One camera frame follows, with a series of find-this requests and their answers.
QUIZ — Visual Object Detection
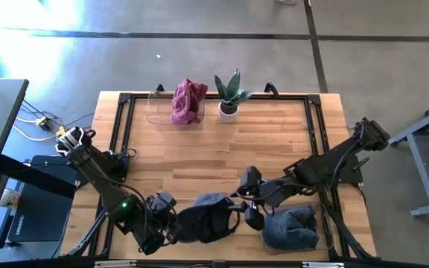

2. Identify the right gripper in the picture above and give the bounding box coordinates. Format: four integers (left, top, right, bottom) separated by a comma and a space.
231, 181, 275, 232

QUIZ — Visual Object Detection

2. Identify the green snake plant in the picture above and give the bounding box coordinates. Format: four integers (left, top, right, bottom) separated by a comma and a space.
214, 68, 255, 109

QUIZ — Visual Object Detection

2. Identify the black desk crossbar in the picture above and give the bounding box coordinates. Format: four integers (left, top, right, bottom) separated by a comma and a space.
0, 154, 77, 199

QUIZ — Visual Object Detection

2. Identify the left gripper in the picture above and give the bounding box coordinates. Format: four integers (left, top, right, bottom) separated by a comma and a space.
136, 211, 182, 256

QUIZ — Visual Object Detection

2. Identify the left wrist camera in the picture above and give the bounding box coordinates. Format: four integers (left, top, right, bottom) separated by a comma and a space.
147, 191, 177, 214

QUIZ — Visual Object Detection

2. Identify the yellow extension cord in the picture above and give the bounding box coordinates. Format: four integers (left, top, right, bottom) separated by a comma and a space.
15, 116, 51, 131
12, 124, 69, 143

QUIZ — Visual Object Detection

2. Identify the silver metal bracket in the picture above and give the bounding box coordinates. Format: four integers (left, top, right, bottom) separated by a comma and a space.
302, 261, 346, 268
94, 260, 137, 268

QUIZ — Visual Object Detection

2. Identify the black aluminium table frame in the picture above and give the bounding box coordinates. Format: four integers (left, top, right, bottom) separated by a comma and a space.
60, 82, 378, 268

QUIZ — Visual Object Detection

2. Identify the clear plastic bin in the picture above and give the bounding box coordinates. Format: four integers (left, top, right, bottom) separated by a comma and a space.
261, 205, 340, 258
145, 90, 205, 127

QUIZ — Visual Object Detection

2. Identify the white round plant pot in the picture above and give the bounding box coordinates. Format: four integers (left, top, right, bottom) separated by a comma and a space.
217, 102, 240, 124

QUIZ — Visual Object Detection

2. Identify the black Husky tool case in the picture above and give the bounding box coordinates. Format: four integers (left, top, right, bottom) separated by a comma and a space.
7, 154, 81, 243

